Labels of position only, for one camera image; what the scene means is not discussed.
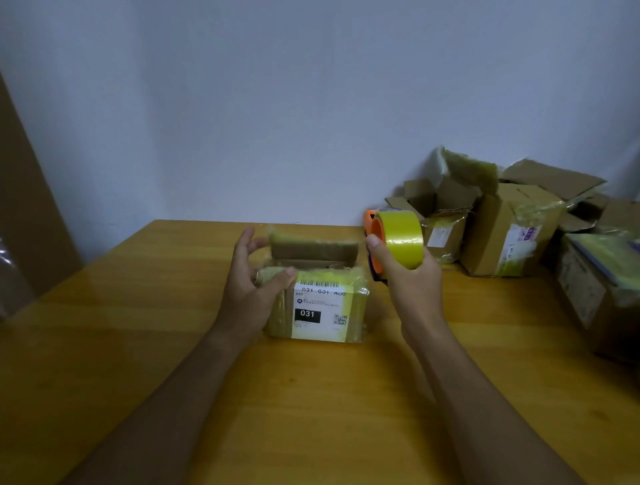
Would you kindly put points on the small box with 031 label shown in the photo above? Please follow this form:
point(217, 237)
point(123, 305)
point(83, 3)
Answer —
point(320, 312)

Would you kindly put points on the taped box with blue stripe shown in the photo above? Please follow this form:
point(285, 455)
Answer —
point(590, 295)

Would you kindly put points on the person's left hand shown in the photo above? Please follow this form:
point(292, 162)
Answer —
point(245, 305)

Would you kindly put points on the person's left forearm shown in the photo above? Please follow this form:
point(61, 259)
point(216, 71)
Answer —
point(165, 419)

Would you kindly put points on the orange dispenser with yellow tape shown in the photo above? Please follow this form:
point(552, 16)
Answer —
point(400, 235)

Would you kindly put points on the large brown cardboard sheet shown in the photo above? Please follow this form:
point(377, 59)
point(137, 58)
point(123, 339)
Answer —
point(30, 225)

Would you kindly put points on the row of cardboard boxes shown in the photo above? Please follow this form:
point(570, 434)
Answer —
point(495, 235)

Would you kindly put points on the person's right hand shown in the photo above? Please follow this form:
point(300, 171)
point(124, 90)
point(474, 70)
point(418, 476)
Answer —
point(420, 300)

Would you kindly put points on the person's right forearm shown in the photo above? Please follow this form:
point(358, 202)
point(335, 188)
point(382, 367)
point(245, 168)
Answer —
point(490, 424)

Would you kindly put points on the yellow wooden table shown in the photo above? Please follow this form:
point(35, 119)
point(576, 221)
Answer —
point(325, 409)

